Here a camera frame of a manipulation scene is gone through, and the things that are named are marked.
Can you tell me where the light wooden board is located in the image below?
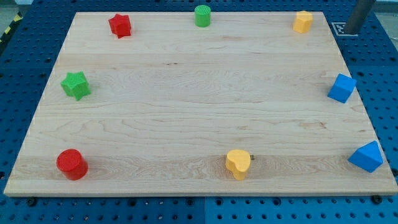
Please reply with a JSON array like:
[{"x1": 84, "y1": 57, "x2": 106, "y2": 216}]
[{"x1": 4, "y1": 12, "x2": 397, "y2": 197}]

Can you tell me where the yellow heart block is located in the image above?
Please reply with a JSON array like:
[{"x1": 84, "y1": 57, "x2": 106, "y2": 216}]
[{"x1": 225, "y1": 149, "x2": 251, "y2": 180}]

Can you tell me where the green cylinder block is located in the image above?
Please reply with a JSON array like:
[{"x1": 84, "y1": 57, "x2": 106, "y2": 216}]
[{"x1": 194, "y1": 5, "x2": 211, "y2": 27}]

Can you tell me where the red star block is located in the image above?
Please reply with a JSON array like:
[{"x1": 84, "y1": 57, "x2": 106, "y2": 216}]
[{"x1": 108, "y1": 14, "x2": 132, "y2": 39}]

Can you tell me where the green star block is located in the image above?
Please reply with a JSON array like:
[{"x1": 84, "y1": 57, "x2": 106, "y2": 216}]
[{"x1": 60, "y1": 71, "x2": 91, "y2": 101}]

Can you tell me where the yellow pentagon block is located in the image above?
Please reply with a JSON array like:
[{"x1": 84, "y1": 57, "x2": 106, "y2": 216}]
[{"x1": 292, "y1": 11, "x2": 313, "y2": 34}]

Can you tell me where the red cylinder block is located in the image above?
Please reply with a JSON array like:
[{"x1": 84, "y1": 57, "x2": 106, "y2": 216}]
[{"x1": 56, "y1": 149, "x2": 88, "y2": 180}]

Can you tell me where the blue cube block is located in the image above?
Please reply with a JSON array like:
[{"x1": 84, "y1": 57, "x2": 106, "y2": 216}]
[{"x1": 328, "y1": 73, "x2": 357, "y2": 103}]

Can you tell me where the black white fiducial marker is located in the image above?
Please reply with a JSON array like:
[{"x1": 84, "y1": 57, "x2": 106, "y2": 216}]
[{"x1": 331, "y1": 22, "x2": 357, "y2": 37}]

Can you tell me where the blue triangular prism block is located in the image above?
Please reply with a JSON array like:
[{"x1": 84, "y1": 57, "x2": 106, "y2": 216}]
[{"x1": 348, "y1": 141, "x2": 384, "y2": 173}]

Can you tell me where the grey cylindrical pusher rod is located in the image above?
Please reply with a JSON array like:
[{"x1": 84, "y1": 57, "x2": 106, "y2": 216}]
[{"x1": 343, "y1": 0, "x2": 376, "y2": 35}]

